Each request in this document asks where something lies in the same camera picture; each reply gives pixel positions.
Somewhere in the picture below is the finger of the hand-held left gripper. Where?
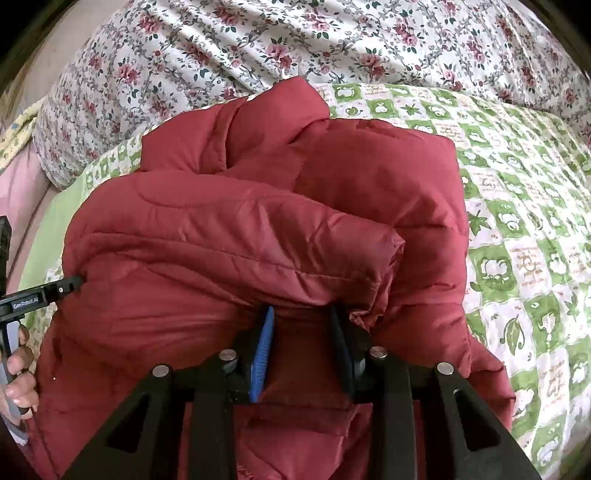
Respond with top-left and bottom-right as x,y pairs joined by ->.
52,275 -> 86,303

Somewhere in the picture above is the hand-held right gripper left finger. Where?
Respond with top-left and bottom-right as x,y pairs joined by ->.
60,305 -> 278,480

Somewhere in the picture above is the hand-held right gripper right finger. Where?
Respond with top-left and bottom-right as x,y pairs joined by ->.
327,302 -> 544,480

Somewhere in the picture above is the red quilted garment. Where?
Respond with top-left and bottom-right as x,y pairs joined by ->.
28,76 -> 517,480

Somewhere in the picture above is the person's left hand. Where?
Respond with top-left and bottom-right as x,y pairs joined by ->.
6,324 -> 41,421

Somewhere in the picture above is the pink blanket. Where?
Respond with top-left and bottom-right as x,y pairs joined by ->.
0,148 -> 61,296

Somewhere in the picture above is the yellow printed blanket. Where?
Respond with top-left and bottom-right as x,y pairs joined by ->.
0,99 -> 44,162

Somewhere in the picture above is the green patterned bedsheet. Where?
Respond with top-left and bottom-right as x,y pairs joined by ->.
18,82 -> 591,480

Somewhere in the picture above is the floral rose blanket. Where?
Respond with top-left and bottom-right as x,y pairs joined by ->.
34,0 -> 591,188

